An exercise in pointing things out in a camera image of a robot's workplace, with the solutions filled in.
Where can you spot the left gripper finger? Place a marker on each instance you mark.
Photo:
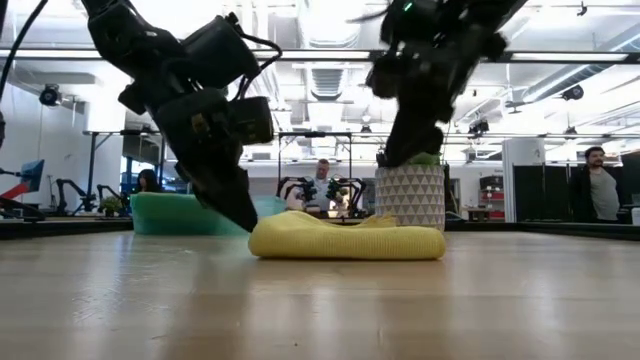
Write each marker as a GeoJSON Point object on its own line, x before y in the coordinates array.
{"type": "Point", "coordinates": [230, 200]}
{"type": "Point", "coordinates": [184, 176]}

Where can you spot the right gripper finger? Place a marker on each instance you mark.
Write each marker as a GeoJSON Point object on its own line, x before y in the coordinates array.
{"type": "Point", "coordinates": [405, 145]}
{"type": "Point", "coordinates": [432, 140]}

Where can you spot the teal translucent plastic bin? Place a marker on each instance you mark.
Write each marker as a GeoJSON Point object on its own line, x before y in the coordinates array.
{"type": "Point", "coordinates": [270, 210]}

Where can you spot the dark green microfiber towel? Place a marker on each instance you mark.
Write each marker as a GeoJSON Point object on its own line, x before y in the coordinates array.
{"type": "Point", "coordinates": [165, 222]}

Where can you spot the yellow microfiber towel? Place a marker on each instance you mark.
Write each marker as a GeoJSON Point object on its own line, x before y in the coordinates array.
{"type": "Point", "coordinates": [350, 240]}

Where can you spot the black background robot arm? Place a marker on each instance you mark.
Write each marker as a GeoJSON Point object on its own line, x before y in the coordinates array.
{"type": "Point", "coordinates": [70, 192]}
{"type": "Point", "coordinates": [112, 195]}
{"type": "Point", "coordinates": [302, 190]}
{"type": "Point", "coordinates": [345, 190]}

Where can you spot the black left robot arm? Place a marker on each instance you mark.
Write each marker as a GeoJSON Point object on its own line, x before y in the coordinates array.
{"type": "Point", "coordinates": [135, 40]}

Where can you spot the person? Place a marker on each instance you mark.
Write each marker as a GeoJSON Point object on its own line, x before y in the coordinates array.
{"type": "Point", "coordinates": [147, 181]}
{"type": "Point", "coordinates": [324, 172]}
{"type": "Point", "coordinates": [597, 185]}

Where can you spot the black ceiling spotlight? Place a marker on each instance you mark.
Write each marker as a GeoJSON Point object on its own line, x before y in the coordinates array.
{"type": "Point", "coordinates": [573, 93]}
{"type": "Point", "coordinates": [50, 95]}
{"type": "Point", "coordinates": [478, 127]}

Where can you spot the succulent in patterned pot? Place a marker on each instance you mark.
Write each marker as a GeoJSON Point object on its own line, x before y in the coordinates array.
{"type": "Point", "coordinates": [410, 200]}

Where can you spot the small background potted plant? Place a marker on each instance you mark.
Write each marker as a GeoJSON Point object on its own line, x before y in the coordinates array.
{"type": "Point", "coordinates": [110, 204]}

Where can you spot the black room partition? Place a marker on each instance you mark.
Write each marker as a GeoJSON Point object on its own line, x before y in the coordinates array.
{"type": "Point", "coordinates": [545, 192]}

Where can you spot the blue and red tilted screen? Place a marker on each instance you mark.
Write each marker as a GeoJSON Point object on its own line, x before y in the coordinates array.
{"type": "Point", "coordinates": [30, 175]}

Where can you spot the black overhead crossbeam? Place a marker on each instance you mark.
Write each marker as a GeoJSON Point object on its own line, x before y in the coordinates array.
{"type": "Point", "coordinates": [634, 57]}

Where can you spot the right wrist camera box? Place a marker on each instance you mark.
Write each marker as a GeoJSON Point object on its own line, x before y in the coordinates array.
{"type": "Point", "coordinates": [382, 75]}

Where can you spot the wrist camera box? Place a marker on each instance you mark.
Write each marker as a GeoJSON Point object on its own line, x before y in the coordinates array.
{"type": "Point", "coordinates": [382, 75]}
{"type": "Point", "coordinates": [252, 120]}

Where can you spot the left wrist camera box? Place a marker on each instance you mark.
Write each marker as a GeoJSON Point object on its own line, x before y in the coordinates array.
{"type": "Point", "coordinates": [252, 120]}

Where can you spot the black background station frame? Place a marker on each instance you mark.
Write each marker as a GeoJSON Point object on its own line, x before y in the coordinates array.
{"type": "Point", "coordinates": [92, 165]}
{"type": "Point", "coordinates": [315, 134]}

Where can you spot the silver ventilation duct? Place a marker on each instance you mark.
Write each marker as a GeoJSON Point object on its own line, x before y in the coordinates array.
{"type": "Point", "coordinates": [327, 20]}

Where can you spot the black aluminium table frame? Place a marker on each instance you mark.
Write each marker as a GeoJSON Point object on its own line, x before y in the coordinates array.
{"type": "Point", "coordinates": [65, 229]}

